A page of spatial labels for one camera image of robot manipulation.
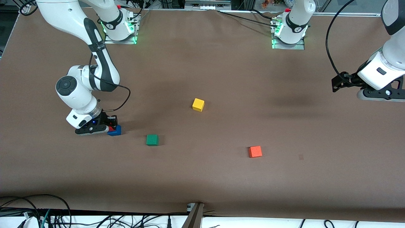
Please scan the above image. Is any short black cable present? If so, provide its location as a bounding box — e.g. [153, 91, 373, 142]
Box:
[250, 8, 277, 20]

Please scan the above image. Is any teal floor cable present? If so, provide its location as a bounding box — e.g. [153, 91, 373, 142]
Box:
[39, 209, 51, 228]

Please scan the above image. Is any black looping floor cable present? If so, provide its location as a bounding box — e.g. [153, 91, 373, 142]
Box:
[0, 194, 72, 228]

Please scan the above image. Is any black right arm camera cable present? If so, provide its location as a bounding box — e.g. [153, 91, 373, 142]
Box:
[20, 0, 131, 112]

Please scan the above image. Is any long black cable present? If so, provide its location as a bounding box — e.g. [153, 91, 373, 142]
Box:
[216, 9, 277, 27]

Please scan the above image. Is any thin grey cable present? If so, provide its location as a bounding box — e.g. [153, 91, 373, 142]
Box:
[136, 8, 153, 24]

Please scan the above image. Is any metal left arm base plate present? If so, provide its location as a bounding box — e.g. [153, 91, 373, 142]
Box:
[271, 17, 305, 50]

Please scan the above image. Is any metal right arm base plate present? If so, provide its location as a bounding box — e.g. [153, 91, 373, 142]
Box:
[104, 13, 138, 45]

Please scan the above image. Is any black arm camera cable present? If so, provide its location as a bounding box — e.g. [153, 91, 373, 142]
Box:
[20, 0, 131, 112]
[325, 0, 357, 79]

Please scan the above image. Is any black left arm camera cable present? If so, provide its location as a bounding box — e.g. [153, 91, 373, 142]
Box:
[325, 0, 357, 79]

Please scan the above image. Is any dark metal post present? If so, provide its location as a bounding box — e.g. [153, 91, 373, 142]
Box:
[182, 202, 205, 228]

